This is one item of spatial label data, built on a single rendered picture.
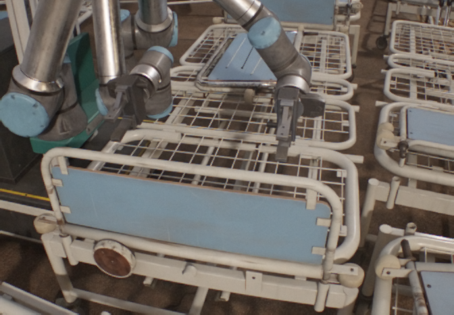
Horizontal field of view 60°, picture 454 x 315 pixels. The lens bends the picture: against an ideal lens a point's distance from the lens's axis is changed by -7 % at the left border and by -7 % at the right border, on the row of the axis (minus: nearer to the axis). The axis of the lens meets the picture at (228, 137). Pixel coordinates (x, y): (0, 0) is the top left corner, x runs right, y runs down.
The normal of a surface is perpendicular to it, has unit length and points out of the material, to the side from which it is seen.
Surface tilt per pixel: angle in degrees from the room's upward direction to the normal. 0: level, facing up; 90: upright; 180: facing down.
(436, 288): 5
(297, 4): 90
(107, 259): 90
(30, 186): 0
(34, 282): 0
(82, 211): 90
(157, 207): 90
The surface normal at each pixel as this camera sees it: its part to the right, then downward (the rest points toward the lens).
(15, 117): -0.01, 0.58
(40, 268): -0.01, -0.85
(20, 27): -0.22, 0.51
